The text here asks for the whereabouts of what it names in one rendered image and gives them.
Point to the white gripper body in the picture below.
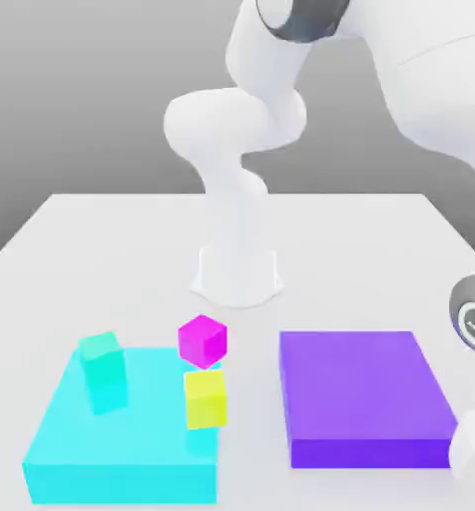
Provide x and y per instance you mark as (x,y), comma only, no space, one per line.
(471,447)

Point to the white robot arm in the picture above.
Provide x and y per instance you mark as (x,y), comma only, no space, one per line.
(237,131)

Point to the small yellow cube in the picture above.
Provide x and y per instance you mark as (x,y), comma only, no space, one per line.
(205,399)

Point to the small magenta cube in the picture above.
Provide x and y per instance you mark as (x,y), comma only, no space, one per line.
(201,341)

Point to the small teal cube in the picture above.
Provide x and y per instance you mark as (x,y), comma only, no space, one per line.
(103,371)

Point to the large purple box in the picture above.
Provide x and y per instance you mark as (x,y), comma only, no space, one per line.
(361,391)

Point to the large cyan box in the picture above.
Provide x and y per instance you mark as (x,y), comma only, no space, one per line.
(141,447)

